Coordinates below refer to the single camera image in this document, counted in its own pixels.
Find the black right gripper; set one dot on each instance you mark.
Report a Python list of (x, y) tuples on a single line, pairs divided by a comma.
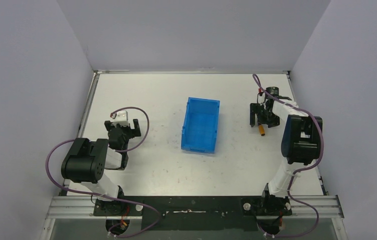
[(256, 108)]

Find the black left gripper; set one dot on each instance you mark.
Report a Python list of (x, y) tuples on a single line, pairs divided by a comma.
[(122, 128)]

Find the orange black screwdriver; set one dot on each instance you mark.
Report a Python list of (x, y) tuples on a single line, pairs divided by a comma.
[(261, 129)]

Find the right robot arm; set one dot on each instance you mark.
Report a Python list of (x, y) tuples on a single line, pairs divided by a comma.
[(300, 144)]

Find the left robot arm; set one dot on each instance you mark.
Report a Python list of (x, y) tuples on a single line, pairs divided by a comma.
[(86, 160)]

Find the blue plastic bin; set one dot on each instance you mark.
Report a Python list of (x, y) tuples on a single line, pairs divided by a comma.
[(200, 127)]

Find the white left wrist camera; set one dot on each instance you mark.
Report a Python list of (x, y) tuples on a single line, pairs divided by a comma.
[(120, 118)]

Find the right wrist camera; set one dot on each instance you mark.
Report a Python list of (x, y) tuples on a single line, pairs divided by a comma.
[(275, 92)]

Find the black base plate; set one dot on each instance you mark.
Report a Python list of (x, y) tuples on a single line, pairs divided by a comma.
[(209, 221)]

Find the aluminium front rail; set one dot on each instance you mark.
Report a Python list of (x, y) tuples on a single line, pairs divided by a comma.
[(85, 207)]

